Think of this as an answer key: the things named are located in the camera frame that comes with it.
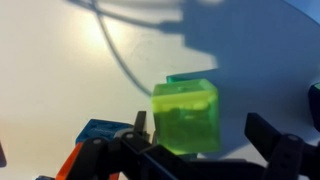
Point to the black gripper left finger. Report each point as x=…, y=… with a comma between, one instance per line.
x=140, y=124

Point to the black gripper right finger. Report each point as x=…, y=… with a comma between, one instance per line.
x=266, y=136

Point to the yellow block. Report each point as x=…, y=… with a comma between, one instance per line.
x=186, y=116

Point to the blue block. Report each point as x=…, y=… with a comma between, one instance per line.
x=100, y=128

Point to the orange block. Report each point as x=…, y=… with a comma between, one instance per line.
x=68, y=163

